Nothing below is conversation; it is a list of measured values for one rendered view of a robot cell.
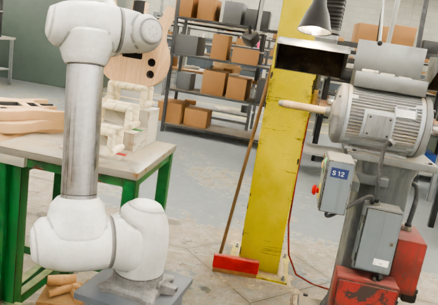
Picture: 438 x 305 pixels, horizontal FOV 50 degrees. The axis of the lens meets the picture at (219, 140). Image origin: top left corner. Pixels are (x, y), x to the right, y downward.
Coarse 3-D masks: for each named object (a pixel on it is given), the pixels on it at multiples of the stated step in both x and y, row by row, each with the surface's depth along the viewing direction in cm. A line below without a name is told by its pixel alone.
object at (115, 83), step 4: (112, 80) 223; (112, 84) 223; (116, 84) 222; (120, 84) 222; (124, 84) 222; (128, 84) 222; (132, 84) 222; (136, 84) 222; (124, 88) 222; (128, 88) 222; (132, 88) 221; (136, 88) 221; (140, 88) 220; (144, 88) 220
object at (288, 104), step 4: (284, 100) 202; (288, 100) 203; (284, 104) 202; (288, 104) 201; (292, 104) 201; (296, 104) 201; (300, 104) 201; (304, 104) 201; (308, 104) 201; (292, 108) 202; (296, 108) 201; (300, 108) 201; (304, 108) 201; (308, 108) 200; (312, 108) 200; (316, 108) 200; (320, 108) 200; (324, 108) 199; (312, 112) 202; (316, 112) 200; (320, 112) 200; (324, 112) 200
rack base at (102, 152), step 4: (60, 148) 198; (100, 148) 204; (104, 148) 205; (100, 152) 197; (104, 152) 198; (124, 152) 203; (128, 152) 204; (100, 156) 194; (104, 156) 194; (108, 156) 194; (112, 156) 194; (116, 156) 195; (120, 156) 196; (124, 156) 199; (116, 160) 193
